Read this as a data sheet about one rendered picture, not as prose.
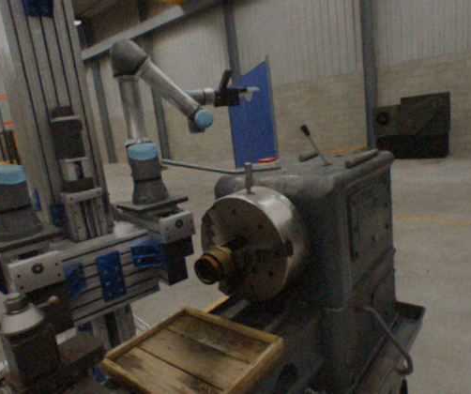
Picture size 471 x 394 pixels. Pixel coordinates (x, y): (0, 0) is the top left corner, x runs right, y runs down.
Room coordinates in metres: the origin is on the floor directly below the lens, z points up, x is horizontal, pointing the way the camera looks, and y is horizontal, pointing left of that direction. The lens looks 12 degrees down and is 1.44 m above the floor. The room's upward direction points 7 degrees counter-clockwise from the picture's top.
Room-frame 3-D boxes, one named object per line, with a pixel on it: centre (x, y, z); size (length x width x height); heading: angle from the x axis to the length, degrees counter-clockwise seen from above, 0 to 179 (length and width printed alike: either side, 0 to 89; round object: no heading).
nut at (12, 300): (0.62, 0.42, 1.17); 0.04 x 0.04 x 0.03
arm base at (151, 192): (1.48, 0.34, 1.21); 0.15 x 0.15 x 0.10
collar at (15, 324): (0.62, 0.42, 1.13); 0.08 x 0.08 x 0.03
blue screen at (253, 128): (7.84, -0.46, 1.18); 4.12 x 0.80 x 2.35; 9
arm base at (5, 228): (1.17, 0.73, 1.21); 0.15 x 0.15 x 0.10
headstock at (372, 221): (1.34, -0.28, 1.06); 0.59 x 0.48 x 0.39; 139
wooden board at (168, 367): (0.81, 0.16, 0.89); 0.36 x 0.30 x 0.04; 49
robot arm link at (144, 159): (1.49, 0.34, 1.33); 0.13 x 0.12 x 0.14; 18
